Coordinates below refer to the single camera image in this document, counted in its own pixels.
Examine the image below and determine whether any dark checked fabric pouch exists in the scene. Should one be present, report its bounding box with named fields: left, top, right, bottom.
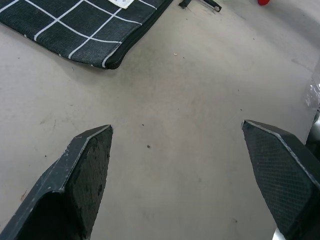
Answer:
left=0, top=0, right=175, bottom=71

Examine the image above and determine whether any clear plastic wrap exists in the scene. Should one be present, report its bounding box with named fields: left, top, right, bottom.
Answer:
left=304, top=72, right=320, bottom=148

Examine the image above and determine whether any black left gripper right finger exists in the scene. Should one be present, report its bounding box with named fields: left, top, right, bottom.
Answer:
left=241, top=119, right=320, bottom=240

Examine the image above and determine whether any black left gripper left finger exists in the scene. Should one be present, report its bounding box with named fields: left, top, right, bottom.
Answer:
left=0, top=124, right=114, bottom=240

